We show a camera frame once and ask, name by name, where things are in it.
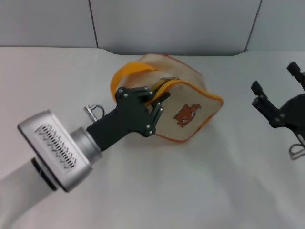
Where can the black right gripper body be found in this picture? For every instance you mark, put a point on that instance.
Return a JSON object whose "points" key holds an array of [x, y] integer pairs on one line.
{"points": [[294, 114]]}

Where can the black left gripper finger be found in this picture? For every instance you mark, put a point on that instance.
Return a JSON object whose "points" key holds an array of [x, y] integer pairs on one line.
{"points": [[157, 112], [145, 91]]}

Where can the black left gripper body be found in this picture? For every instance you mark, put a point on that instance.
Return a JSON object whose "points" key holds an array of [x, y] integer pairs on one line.
{"points": [[129, 112]]}

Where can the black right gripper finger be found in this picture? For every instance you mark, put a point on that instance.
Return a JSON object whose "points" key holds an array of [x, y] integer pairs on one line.
{"points": [[265, 105], [297, 72]]}

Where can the beige bear print food bag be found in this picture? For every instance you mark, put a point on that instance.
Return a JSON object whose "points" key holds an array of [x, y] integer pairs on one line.
{"points": [[190, 95]]}

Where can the silver vented left wrist camera box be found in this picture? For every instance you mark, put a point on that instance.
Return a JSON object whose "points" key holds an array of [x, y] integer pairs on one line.
{"points": [[54, 148]]}

